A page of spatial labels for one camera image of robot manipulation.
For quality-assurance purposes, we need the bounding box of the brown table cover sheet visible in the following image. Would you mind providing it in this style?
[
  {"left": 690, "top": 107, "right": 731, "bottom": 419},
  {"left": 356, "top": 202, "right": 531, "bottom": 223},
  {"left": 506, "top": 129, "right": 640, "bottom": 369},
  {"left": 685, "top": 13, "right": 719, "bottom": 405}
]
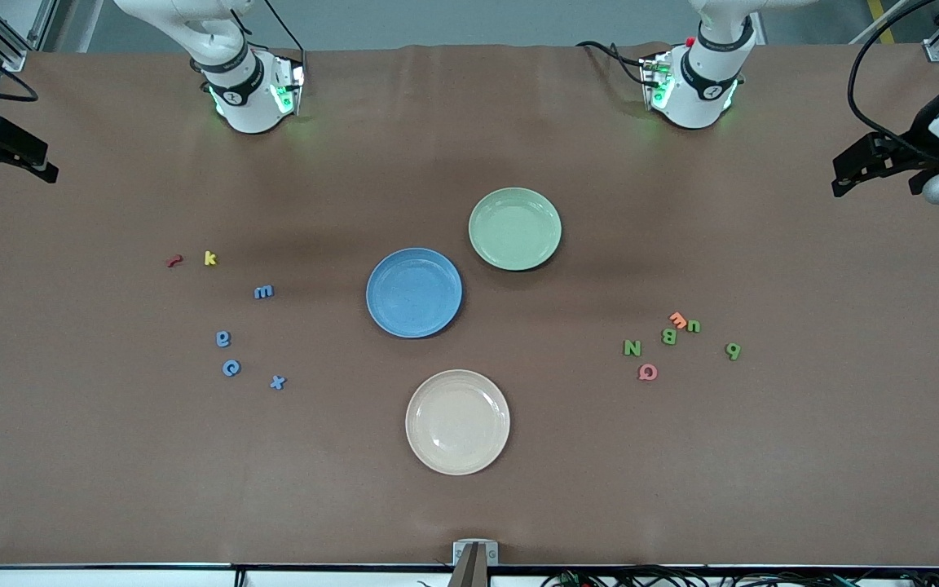
[{"left": 0, "top": 42, "right": 939, "bottom": 567}]

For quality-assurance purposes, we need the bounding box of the green plate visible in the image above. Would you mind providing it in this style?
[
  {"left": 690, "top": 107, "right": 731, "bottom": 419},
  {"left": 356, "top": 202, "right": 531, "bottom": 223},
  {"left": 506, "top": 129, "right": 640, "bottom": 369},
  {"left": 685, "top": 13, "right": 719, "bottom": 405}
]
[{"left": 468, "top": 187, "right": 563, "bottom": 272}]

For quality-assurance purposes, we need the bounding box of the blue plate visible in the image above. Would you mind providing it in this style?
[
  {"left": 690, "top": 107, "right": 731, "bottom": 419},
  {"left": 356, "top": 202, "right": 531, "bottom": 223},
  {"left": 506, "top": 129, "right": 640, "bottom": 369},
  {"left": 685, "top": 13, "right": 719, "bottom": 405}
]
[{"left": 365, "top": 247, "right": 464, "bottom": 340}]

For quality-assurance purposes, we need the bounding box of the beige plate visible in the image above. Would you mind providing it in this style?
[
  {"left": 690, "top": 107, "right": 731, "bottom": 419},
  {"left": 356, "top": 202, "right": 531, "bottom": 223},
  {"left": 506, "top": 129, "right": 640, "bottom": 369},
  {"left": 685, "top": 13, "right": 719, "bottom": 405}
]
[{"left": 404, "top": 369, "right": 512, "bottom": 477}]

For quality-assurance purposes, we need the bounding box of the black right arm base cable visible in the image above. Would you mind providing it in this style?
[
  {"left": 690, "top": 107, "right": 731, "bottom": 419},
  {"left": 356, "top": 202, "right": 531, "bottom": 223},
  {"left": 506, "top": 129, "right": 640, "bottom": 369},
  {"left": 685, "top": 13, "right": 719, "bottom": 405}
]
[{"left": 262, "top": 0, "right": 306, "bottom": 54}]

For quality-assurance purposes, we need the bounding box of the black arm base cable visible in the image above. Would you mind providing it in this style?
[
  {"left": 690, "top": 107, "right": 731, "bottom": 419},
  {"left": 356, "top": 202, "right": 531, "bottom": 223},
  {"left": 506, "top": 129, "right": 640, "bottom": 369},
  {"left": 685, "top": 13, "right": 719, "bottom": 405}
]
[
  {"left": 262, "top": 0, "right": 306, "bottom": 54},
  {"left": 575, "top": 39, "right": 659, "bottom": 87}
]

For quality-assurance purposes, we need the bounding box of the black left arm base cable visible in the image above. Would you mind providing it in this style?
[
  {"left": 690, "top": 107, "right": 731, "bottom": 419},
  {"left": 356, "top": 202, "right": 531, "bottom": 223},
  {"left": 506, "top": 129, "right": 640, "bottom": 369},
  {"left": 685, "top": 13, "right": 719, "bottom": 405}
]
[{"left": 575, "top": 39, "right": 659, "bottom": 87}]

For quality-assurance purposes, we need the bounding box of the white table edge rail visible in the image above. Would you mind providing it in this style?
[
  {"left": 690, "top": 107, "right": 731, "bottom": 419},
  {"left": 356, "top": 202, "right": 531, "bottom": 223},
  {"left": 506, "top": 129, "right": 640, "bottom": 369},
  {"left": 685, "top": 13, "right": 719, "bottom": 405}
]
[{"left": 0, "top": 567, "right": 939, "bottom": 587}]

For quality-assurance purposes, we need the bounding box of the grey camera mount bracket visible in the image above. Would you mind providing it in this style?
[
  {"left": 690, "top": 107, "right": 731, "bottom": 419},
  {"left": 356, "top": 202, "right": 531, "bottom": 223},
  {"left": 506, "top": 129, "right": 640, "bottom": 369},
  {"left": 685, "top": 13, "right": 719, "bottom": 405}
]
[{"left": 449, "top": 540, "right": 500, "bottom": 587}]

